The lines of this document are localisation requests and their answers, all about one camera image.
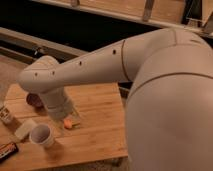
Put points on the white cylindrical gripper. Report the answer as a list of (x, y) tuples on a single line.
[(58, 105)]

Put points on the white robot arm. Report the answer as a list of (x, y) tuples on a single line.
[(169, 109)]

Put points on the orange toy carrot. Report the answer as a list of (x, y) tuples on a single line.
[(69, 124)]

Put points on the wooden table board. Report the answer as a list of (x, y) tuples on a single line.
[(100, 135)]

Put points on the dark purple bowl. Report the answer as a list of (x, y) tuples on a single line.
[(34, 100)]

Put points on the white rectangular sponge block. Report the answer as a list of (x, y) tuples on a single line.
[(24, 129)]

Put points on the dark candy bar wrapper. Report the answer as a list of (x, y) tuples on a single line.
[(7, 150)]

